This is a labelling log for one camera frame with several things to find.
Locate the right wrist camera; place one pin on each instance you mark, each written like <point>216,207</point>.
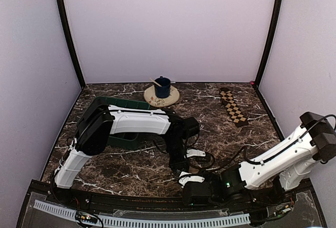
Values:
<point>185,177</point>

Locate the white slotted cable duct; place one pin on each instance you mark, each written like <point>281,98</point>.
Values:
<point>142,219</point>

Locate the plain brown sock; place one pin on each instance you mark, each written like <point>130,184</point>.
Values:
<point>193,170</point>

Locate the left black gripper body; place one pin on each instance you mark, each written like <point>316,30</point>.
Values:
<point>171,145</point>

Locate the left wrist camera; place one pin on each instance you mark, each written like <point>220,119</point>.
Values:
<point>195,153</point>

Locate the dark blue mug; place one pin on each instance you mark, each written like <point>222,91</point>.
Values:
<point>164,90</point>

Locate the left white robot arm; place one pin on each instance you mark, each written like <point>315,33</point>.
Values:
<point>93,132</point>

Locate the brown black checkered sock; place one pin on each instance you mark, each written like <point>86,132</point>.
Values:
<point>232,108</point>

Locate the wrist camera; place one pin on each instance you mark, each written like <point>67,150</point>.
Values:
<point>185,177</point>
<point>195,153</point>

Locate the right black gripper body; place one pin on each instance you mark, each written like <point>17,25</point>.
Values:
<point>213,176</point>

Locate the right black frame post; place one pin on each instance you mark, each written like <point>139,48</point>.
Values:
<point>268,43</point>

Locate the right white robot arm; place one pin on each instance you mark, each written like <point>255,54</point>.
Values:
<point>289,162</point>

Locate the black frame post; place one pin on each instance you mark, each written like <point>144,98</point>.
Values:
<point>70,43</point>
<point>268,43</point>

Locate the left black frame post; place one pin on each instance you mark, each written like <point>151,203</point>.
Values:
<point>70,43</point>

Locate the black front rail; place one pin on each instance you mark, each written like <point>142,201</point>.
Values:
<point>107,202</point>

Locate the green divided plastic tray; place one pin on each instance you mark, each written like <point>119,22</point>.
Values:
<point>124,134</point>

